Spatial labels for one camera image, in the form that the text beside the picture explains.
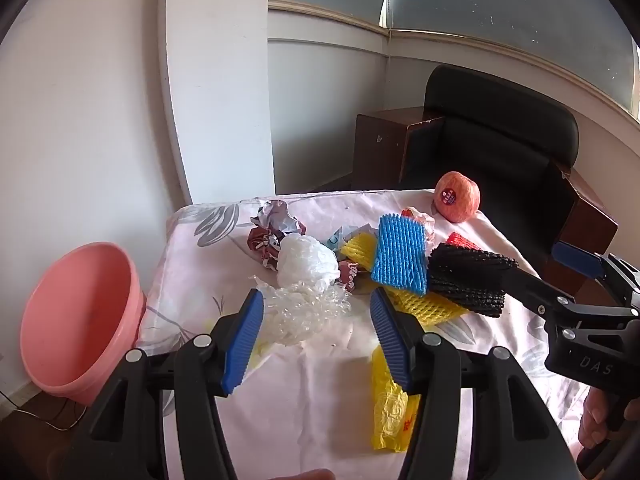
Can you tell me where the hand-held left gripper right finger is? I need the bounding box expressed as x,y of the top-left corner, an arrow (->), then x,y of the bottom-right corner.
369,287 -> 576,480

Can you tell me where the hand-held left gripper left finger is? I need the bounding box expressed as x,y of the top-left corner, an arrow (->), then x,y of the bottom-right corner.
57,287 -> 266,480

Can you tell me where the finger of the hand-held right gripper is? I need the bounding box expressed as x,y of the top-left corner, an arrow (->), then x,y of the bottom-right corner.
500,259 -> 581,331
551,240 -> 640,317

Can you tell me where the yellow foam net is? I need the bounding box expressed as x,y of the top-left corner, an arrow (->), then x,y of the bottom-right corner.
340,230 -> 381,273
385,287 -> 471,326

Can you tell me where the clear plastic bag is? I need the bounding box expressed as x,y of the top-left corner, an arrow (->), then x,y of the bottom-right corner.
248,275 -> 353,348

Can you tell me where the black foam net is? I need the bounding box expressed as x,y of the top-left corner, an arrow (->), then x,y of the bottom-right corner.
426,244 -> 521,318

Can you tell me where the yellow plastic bag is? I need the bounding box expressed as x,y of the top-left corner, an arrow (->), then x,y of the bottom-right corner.
370,347 -> 423,453

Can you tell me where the dark red snack wrapper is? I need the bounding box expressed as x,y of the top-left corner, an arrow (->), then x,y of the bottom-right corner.
337,260 -> 373,293

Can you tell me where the blue foam net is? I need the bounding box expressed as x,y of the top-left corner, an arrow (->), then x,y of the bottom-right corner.
370,213 -> 431,296

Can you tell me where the white plastic bag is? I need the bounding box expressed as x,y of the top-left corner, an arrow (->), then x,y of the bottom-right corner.
276,235 -> 341,288

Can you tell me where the silver foil wrapper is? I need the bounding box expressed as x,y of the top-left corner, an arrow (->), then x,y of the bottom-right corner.
247,200 -> 307,273

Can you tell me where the pink plastic basin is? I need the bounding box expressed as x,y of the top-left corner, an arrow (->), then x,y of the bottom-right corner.
19,241 -> 148,406

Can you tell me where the person's right hand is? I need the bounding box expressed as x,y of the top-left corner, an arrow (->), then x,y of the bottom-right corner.
576,389 -> 621,453

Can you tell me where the person's left hand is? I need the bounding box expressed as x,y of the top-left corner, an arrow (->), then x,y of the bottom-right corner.
269,468 -> 337,480

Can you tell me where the pink floral cloth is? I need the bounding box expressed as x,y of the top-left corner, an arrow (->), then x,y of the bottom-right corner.
136,189 -> 593,480

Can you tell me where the apple with sticker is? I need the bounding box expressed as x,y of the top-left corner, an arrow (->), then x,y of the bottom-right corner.
433,170 -> 482,224

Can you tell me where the light blue wrapper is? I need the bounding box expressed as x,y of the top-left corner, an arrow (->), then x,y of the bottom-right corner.
325,226 -> 373,251

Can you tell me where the orange and white wrapper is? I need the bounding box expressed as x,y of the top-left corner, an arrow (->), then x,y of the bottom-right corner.
400,206 -> 436,241

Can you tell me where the black leather armchair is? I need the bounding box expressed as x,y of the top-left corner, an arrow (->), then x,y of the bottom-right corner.
400,63 -> 618,293

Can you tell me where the brown wooden cabinet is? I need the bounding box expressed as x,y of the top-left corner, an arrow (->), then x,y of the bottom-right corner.
352,106 -> 446,192

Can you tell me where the white cable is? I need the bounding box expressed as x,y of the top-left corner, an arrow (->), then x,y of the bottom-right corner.
0,390 -> 88,432

